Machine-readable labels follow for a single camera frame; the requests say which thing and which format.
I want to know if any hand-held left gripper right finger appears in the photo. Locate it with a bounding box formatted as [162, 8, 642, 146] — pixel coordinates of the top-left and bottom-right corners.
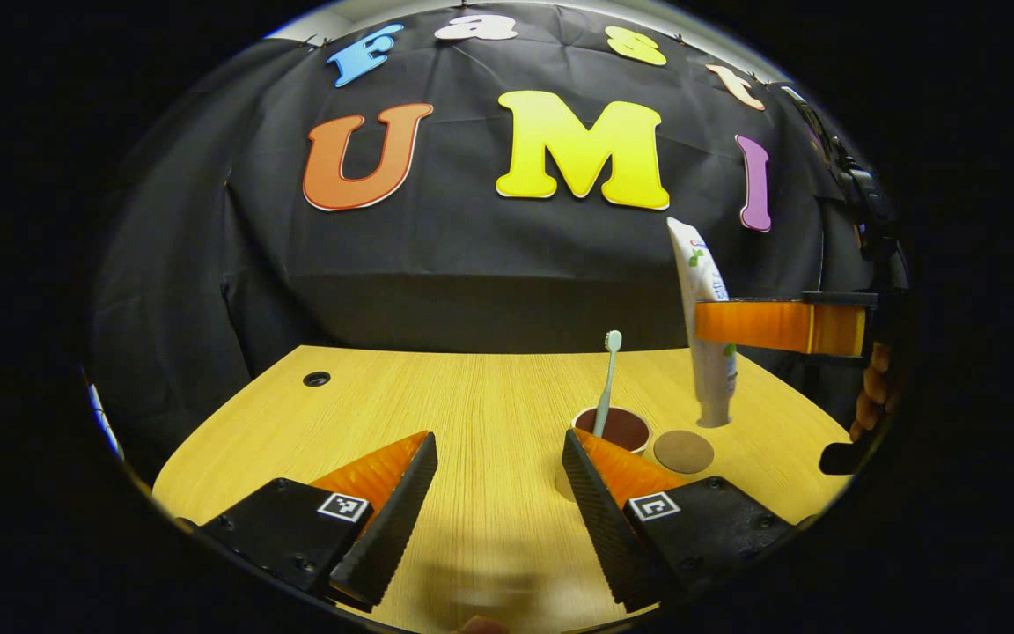
[562, 427, 794, 615]

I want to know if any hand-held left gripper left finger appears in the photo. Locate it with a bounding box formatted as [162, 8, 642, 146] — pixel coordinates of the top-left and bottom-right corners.
[199, 430, 439, 614]

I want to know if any white toothpaste tube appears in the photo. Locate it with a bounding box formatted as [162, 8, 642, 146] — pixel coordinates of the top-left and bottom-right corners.
[667, 217, 738, 429]

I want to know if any beige cup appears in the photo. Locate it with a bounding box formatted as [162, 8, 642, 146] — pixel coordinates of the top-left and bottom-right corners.
[555, 405, 651, 503]

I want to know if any brown round coaster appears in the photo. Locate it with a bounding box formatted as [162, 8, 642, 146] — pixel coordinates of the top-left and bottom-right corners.
[653, 430, 716, 475]

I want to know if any pale green toothbrush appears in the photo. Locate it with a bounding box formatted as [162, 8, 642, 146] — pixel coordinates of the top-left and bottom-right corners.
[593, 330, 623, 439]

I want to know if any wooden desktop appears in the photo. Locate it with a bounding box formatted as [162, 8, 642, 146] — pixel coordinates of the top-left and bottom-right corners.
[152, 345, 851, 634]

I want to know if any black backdrop cloth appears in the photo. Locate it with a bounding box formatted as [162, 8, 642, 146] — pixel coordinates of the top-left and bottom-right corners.
[89, 4, 878, 481]

